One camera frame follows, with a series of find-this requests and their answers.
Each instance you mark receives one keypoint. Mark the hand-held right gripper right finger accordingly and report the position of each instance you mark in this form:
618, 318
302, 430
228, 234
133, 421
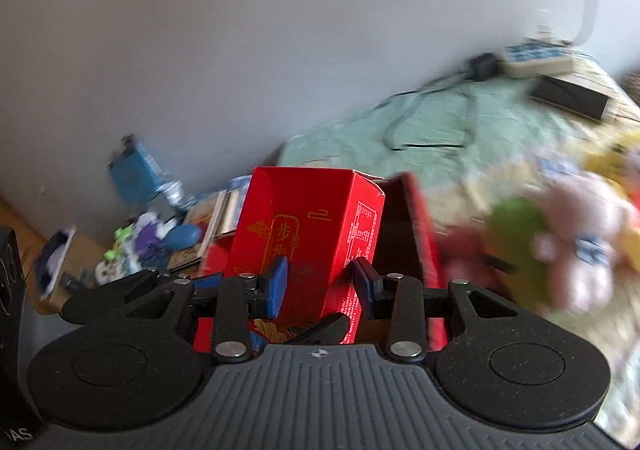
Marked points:
362, 295

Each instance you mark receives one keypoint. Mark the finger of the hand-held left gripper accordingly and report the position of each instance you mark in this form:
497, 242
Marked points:
110, 297
327, 327

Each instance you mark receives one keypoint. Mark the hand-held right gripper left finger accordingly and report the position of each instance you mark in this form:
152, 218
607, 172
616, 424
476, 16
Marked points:
277, 287

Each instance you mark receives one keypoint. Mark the large red cardboard box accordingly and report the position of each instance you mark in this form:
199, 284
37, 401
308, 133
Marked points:
400, 230

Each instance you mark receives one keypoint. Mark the red carton with gold print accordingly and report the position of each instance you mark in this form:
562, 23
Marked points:
300, 210

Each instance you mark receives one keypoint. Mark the white green toy figure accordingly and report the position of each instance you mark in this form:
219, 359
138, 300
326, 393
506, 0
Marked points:
117, 236

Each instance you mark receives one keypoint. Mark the purple toy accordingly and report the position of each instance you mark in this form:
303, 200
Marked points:
150, 237

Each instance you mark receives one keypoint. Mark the thin white book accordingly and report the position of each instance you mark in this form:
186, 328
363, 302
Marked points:
231, 215

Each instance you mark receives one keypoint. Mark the blue oval case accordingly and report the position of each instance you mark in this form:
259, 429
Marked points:
182, 236

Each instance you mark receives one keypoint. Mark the stack of books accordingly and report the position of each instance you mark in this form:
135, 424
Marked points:
205, 212

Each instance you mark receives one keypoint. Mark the blue patterned packet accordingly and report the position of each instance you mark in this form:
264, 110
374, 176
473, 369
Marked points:
240, 187

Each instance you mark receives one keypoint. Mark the clear plastic bag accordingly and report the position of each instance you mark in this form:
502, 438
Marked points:
175, 195

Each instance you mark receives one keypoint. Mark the blue gift bag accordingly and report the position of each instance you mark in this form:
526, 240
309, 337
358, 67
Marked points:
135, 175

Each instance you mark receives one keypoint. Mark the green plush toy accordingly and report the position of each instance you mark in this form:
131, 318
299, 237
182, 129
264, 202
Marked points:
515, 230

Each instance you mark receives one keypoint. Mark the pink rabbit plush toy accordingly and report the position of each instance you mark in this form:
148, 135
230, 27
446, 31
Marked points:
580, 210

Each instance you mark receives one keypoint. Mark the black power adapter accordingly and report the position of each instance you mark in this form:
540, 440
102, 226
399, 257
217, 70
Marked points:
482, 65

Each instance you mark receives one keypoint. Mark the yellow tiger plush toy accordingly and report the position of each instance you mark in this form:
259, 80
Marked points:
607, 162

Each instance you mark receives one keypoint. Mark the black smartphone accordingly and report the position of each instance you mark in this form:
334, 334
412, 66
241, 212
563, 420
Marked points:
570, 97

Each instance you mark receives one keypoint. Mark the white power strip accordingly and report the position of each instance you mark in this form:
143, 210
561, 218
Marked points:
537, 57

